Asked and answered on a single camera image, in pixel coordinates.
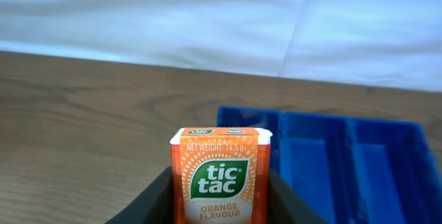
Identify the blue tray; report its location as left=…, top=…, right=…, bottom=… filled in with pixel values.
left=216, top=104, right=442, bottom=224

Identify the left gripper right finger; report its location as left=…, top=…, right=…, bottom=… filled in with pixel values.
left=267, top=168, right=329, bottom=224

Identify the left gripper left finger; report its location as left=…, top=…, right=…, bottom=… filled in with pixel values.
left=103, top=166, right=174, bottom=224

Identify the orange candy box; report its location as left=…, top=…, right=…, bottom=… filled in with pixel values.
left=169, top=127, right=273, bottom=224

